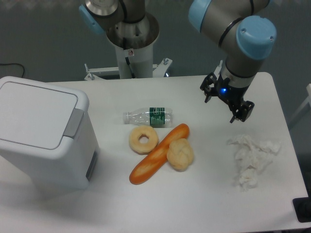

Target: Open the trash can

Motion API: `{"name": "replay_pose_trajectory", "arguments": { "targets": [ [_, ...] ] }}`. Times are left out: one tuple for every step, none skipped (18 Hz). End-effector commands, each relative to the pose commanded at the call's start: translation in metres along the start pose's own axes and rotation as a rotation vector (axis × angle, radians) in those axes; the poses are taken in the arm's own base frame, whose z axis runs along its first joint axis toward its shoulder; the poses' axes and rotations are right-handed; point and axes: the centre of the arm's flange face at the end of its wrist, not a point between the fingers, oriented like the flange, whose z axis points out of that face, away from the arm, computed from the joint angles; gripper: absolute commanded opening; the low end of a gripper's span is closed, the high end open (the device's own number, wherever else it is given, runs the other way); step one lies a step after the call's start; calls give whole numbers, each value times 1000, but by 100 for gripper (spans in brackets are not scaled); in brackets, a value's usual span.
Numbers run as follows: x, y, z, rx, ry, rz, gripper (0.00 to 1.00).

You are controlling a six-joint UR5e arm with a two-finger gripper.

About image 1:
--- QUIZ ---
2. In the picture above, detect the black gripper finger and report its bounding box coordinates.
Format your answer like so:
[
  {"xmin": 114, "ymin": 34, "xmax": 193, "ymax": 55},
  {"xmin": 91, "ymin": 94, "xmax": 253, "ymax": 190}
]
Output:
[
  {"xmin": 229, "ymin": 100, "xmax": 255, "ymax": 123},
  {"xmin": 200, "ymin": 72, "xmax": 217, "ymax": 103}
]

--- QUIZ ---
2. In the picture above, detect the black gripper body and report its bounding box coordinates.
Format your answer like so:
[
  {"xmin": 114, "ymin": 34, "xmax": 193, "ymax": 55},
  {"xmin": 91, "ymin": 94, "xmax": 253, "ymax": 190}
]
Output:
[{"xmin": 210, "ymin": 73, "xmax": 249, "ymax": 112}]

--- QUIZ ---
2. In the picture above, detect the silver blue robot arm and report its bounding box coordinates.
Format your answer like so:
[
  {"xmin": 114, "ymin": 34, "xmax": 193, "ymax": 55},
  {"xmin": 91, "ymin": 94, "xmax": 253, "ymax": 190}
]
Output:
[{"xmin": 79, "ymin": 0, "xmax": 276, "ymax": 121}]

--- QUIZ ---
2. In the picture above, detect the white trash can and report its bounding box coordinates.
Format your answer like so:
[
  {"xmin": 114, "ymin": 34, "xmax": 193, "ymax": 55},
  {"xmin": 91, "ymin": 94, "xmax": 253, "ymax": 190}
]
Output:
[{"xmin": 0, "ymin": 76, "xmax": 99, "ymax": 189}]

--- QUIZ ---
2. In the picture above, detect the crumpled white tissue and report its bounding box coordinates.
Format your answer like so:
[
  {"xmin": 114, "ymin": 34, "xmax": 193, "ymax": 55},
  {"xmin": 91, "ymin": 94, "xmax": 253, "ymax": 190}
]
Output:
[{"xmin": 227, "ymin": 134, "xmax": 281, "ymax": 191}]

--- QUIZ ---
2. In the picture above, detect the clear plastic bottle green label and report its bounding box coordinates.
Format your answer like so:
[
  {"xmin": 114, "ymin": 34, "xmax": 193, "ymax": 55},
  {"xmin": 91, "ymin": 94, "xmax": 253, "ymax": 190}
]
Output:
[{"xmin": 122, "ymin": 107, "xmax": 173, "ymax": 128}]

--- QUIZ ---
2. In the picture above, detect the pale knotted bread roll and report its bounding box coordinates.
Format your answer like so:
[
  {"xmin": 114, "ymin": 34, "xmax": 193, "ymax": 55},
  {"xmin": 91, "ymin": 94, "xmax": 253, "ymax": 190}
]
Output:
[{"xmin": 167, "ymin": 138, "xmax": 194, "ymax": 171}]

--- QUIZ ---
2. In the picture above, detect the orange baguette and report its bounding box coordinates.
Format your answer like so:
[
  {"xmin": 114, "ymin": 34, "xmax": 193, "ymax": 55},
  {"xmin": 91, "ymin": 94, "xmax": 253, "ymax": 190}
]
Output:
[{"xmin": 129, "ymin": 123, "xmax": 190, "ymax": 185}]

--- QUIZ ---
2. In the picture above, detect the black box at edge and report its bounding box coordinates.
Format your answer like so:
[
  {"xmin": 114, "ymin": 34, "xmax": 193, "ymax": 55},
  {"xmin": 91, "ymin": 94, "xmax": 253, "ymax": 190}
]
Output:
[{"xmin": 293, "ymin": 197, "xmax": 311, "ymax": 223}]

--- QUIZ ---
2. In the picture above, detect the white frame at right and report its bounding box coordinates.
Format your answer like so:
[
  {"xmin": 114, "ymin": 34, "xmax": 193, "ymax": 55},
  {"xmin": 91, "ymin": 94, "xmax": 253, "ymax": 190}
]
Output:
[{"xmin": 288, "ymin": 84, "xmax": 311, "ymax": 130}]

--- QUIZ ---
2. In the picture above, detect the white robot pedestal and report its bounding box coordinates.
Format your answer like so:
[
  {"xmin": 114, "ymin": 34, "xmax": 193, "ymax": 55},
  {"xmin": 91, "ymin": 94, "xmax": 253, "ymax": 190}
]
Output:
[{"xmin": 84, "ymin": 14, "xmax": 173, "ymax": 81}]

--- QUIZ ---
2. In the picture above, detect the pale ring doughnut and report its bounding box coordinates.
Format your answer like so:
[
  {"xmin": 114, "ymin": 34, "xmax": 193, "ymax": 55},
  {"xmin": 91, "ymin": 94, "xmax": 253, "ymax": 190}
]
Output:
[{"xmin": 129, "ymin": 125, "xmax": 158, "ymax": 153}]

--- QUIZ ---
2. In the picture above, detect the black floor cable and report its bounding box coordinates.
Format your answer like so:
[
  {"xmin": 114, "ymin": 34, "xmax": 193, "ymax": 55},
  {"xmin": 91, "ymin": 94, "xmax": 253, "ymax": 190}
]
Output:
[{"xmin": 0, "ymin": 63, "xmax": 25, "ymax": 76}]

